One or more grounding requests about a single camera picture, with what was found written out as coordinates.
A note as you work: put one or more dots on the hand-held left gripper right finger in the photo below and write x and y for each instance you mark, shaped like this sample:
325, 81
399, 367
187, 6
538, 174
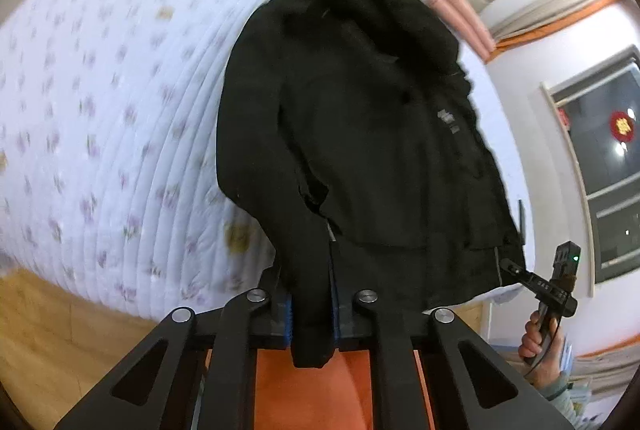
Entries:
338, 315

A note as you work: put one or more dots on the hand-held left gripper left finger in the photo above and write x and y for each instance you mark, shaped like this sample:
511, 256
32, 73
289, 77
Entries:
287, 325

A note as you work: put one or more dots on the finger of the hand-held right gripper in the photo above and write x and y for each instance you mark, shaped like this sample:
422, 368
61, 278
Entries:
515, 272

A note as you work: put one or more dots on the black hooded jacket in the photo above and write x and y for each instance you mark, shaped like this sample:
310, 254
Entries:
360, 134

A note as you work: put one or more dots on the person's right forearm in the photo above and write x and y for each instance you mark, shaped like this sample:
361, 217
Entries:
555, 385

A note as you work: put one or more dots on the person's right hand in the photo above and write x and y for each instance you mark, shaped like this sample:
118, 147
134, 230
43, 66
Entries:
531, 335

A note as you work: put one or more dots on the person's orange pants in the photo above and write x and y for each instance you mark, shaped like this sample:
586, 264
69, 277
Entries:
305, 395

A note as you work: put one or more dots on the window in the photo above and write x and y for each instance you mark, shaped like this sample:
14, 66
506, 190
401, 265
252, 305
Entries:
605, 169

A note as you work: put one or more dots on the red round window decoration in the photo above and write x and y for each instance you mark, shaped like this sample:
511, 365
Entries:
622, 128

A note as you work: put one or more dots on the orange and beige curtain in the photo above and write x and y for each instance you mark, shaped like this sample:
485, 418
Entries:
555, 9

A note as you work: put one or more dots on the folded pink blanket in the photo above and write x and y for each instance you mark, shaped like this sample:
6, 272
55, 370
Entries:
457, 7

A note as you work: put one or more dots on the bed with floral quilt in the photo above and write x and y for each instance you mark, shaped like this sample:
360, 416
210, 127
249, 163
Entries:
110, 109

